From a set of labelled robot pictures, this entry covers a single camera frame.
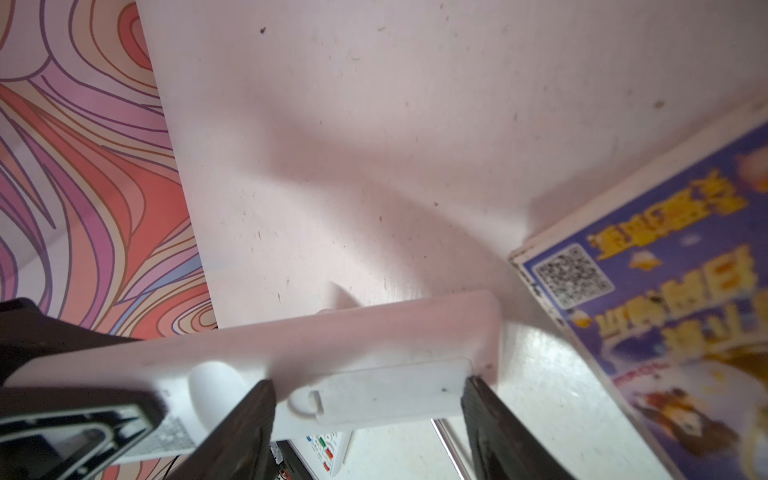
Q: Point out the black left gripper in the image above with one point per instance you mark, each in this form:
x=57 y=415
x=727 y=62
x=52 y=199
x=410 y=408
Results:
x=57 y=432

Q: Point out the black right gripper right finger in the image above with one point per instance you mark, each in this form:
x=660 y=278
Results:
x=502 y=447

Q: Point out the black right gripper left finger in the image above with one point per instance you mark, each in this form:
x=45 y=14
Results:
x=238 y=446

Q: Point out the orange handled screwdriver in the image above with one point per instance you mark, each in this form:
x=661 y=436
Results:
x=443 y=433

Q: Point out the white remote control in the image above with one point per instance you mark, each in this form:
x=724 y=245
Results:
x=334 y=371

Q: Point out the white remote with coloured buttons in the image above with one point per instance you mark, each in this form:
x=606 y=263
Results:
x=322 y=455

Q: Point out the purple printed card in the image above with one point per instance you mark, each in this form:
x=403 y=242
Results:
x=660 y=283

